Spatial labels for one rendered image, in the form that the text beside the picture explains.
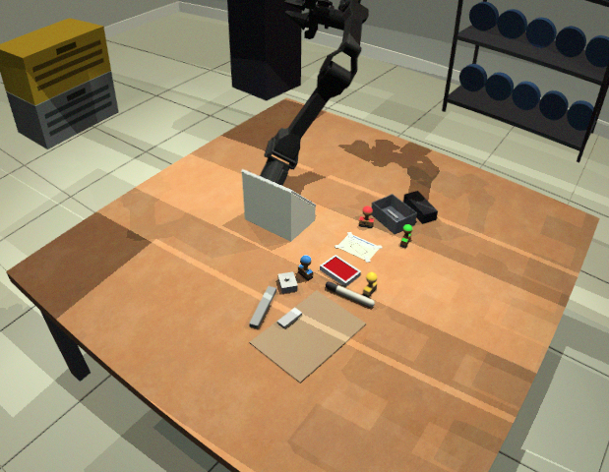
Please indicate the cream inspection card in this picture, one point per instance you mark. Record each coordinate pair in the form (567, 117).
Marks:
(358, 247)

